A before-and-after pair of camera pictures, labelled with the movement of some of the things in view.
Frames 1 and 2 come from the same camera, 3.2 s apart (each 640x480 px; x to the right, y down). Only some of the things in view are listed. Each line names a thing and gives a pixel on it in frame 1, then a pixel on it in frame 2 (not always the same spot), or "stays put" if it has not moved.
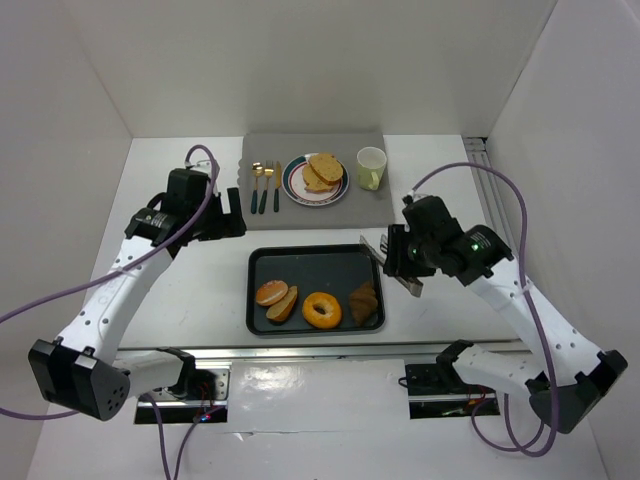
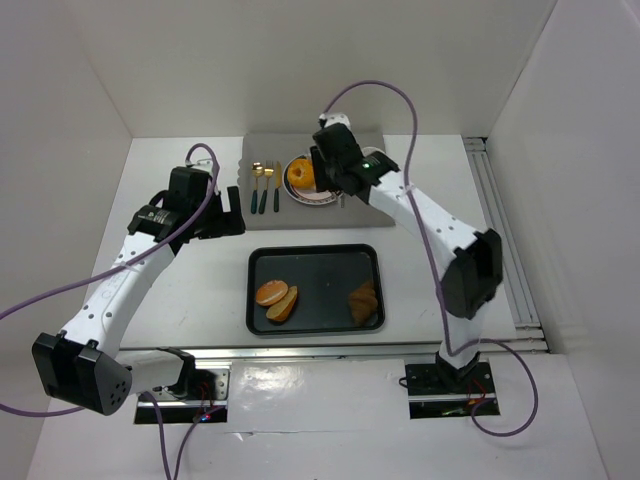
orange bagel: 319,320 to 300,173
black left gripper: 220,223 stays put
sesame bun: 270,292 stays put
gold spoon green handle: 257,170 stays put
